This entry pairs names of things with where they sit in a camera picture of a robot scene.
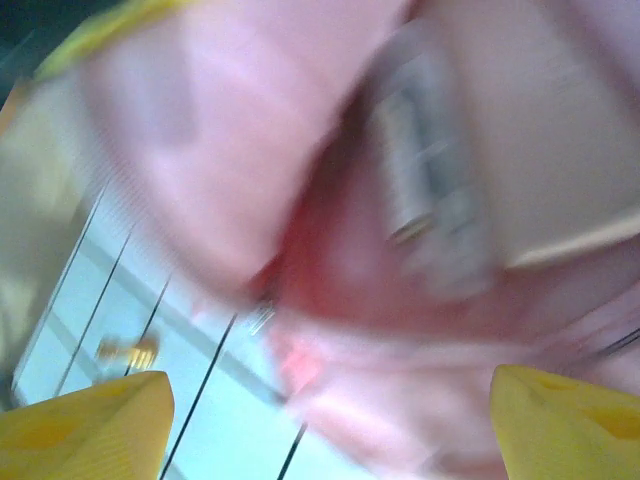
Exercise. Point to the clear plastic pencil case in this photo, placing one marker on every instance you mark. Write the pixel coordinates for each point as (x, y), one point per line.
(415, 150)

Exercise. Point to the small brass fitting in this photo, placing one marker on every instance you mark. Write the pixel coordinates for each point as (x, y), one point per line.
(135, 356)

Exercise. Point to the pink student backpack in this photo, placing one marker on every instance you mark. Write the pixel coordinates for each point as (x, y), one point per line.
(225, 150)

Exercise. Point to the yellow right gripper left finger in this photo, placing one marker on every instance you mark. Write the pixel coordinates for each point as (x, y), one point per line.
(85, 435)

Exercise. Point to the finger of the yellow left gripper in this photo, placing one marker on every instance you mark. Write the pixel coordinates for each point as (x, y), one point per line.
(110, 35)

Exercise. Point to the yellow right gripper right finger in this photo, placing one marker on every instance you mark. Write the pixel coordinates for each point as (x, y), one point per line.
(565, 435)

